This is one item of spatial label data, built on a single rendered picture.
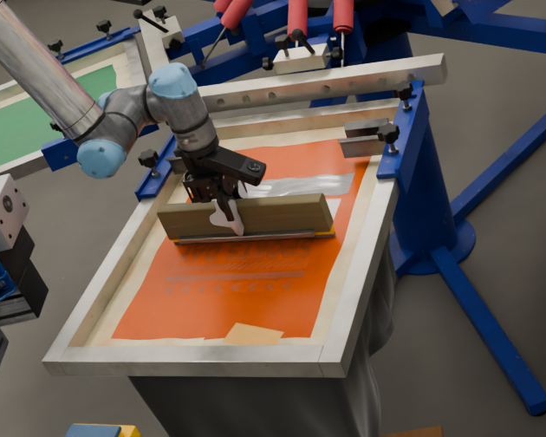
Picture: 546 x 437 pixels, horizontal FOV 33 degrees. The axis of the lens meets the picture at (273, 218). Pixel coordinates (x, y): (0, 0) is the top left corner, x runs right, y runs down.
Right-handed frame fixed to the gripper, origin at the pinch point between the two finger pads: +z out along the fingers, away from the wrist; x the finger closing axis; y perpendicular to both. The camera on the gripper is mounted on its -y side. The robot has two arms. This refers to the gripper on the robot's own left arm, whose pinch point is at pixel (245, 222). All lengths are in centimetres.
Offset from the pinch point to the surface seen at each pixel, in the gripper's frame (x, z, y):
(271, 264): 7.3, 4.9, -6.1
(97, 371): 35.8, 3.1, 19.3
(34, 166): -34, 1, 73
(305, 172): -22.1, 4.9, -5.1
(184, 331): 25.0, 4.6, 6.2
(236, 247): 1.7, 4.7, 3.4
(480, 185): -134, 95, -12
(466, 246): -105, 99, -10
